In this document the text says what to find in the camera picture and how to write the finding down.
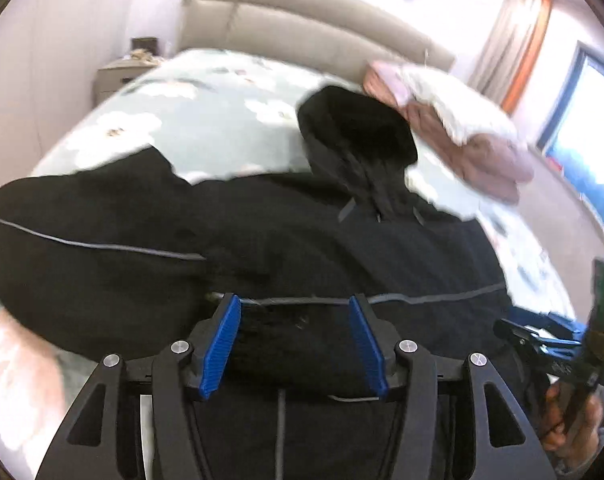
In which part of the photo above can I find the beige padded headboard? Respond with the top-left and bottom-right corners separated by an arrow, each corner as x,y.
177,0 -> 455,82

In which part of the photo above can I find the black hooded jacket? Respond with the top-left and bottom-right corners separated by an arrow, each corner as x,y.
0,86 -> 533,479

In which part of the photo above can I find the white bedside table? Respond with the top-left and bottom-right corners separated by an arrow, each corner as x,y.
92,58 -> 162,107

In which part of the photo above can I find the floral light green bed sheet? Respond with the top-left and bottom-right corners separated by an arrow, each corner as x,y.
0,46 -> 579,480

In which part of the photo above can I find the beige and orange curtain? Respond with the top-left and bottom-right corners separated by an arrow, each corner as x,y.
468,0 -> 552,115

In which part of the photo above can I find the folded pink quilt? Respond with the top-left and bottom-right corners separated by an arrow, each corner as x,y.
403,101 -> 534,206

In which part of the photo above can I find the white lace pillow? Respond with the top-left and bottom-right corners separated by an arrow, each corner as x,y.
401,63 -> 520,145

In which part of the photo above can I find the person's right hand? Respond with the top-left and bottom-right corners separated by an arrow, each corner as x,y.
541,382 -> 604,469

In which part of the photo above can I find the pink pillow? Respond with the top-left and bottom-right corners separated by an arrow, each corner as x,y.
363,61 -> 413,110

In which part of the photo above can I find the window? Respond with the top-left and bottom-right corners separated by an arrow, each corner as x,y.
537,44 -> 604,228

